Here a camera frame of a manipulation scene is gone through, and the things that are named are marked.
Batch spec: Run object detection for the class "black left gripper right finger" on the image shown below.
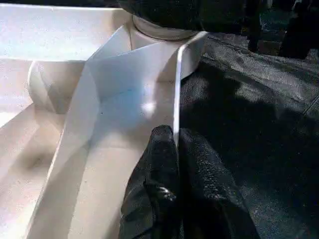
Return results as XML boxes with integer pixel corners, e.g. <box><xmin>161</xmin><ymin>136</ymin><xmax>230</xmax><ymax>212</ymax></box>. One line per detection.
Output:
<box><xmin>177</xmin><ymin>127</ymin><xmax>255</xmax><ymax>239</ymax></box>

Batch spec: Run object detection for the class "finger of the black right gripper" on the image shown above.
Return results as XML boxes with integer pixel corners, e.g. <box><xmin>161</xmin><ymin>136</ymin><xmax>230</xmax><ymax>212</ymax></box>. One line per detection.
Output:
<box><xmin>117</xmin><ymin>0</ymin><xmax>247</xmax><ymax>32</ymax></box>

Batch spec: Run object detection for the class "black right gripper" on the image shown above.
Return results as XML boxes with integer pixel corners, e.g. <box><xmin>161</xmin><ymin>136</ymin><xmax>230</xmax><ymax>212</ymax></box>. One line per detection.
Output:
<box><xmin>245</xmin><ymin>0</ymin><xmax>319</xmax><ymax>61</ymax></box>

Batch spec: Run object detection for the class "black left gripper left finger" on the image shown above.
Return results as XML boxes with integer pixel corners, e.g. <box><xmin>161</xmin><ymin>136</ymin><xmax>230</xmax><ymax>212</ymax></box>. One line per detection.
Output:
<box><xmin>119</xmin><ymin>123</ymin><xmax>180</xmax><ymax>239</ymax></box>

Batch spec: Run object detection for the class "white plastic table top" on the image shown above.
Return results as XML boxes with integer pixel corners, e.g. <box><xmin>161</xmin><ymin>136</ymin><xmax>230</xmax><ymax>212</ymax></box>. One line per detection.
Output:
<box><xmin>0</xmin><ymin>0</ymin><xmax>209</xmax><ymax>239</ymax></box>

